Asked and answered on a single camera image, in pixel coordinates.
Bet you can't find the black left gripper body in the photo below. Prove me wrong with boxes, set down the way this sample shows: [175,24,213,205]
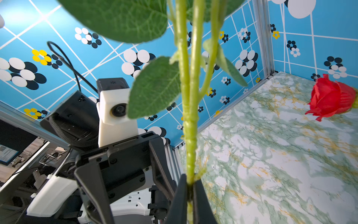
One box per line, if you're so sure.
[76,132,163,202]

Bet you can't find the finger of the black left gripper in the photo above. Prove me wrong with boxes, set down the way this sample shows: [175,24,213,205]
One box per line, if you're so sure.
[149,137,176,201]
[74,162,114,224]

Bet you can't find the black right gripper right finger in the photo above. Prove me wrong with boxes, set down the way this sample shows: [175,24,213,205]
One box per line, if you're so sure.
[193,180,217,224]

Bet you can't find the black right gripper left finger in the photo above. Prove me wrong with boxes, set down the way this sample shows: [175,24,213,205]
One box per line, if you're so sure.
[164,174,188,224]

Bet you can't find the light blue peony stem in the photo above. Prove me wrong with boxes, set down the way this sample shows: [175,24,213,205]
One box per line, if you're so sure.
[61,1,247,224]

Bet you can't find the red rose stem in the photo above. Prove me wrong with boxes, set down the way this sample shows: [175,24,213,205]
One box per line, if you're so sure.
[305,74,358,122]

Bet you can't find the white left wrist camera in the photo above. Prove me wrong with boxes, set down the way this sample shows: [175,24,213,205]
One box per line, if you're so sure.
[96,78,139,147]

